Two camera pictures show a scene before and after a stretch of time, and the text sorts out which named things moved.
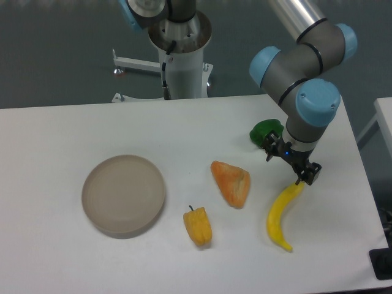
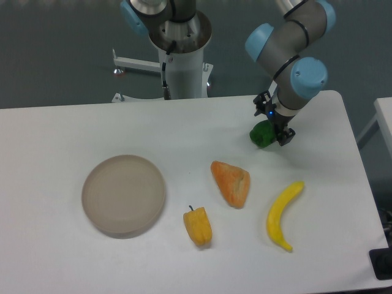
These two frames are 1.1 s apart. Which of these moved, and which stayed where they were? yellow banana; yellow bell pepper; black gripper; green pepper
Moved: black gripper
Stayed: yellow banana; green pepper; yellow bell pepper
